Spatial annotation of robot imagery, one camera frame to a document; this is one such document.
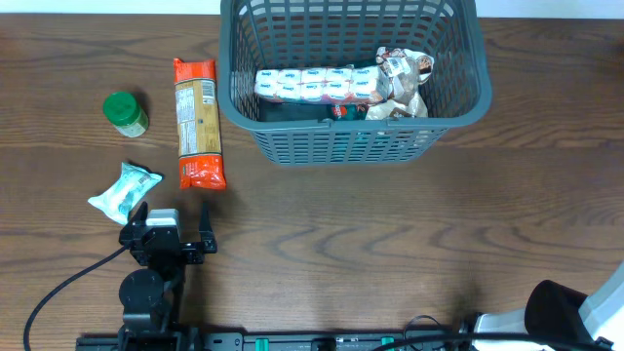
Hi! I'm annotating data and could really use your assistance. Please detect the green Nescafe coffee bag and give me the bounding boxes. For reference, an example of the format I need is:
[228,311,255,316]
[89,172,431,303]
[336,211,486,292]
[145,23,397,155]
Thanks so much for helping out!
[257,96,371,122]

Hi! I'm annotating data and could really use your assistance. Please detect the grey plastic basket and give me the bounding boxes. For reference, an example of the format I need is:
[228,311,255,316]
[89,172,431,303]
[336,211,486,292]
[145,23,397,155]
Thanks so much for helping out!
[217,0,492,166]

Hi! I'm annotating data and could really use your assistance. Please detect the black cable left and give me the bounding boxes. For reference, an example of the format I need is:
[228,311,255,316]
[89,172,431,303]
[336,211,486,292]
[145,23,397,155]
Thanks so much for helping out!
[22,245,132,351]

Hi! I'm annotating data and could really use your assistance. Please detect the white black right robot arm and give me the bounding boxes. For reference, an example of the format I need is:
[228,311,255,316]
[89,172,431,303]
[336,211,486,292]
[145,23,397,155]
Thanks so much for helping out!
[459,266,623,350]

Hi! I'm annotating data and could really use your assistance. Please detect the orange spaghetti packet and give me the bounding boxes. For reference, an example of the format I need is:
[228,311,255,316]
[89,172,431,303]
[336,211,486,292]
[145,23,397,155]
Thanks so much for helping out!
[174,58,226,190]

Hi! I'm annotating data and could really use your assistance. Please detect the green lidded jar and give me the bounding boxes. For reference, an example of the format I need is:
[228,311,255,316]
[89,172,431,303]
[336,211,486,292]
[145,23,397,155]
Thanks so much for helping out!
[102,92,149,137]

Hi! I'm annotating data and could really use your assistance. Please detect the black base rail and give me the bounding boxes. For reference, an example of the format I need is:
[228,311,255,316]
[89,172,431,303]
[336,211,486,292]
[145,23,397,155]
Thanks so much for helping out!
[75,330,444,351]

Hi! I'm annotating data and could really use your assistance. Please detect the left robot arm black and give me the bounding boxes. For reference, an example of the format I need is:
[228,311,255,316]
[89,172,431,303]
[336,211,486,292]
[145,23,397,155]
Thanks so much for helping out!
[119,203,217,348]

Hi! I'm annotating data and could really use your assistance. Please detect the multipack of small cartons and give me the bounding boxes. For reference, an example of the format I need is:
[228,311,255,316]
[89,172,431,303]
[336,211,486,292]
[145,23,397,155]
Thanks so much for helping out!
[254,65,391,104]

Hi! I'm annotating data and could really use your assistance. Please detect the beige brown snack bag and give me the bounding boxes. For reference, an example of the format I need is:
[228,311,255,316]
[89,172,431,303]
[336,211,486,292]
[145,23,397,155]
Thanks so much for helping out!
[366,47,435,121]

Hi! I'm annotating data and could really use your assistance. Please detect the mint green snack packet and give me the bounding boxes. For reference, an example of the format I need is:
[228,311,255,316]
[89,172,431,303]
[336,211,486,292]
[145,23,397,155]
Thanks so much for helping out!
[88,162,163,225]

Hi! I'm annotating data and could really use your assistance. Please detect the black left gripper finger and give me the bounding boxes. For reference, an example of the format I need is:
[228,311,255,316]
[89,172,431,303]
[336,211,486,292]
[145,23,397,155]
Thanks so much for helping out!
[199,202,214,243]
[130,202,148,224]

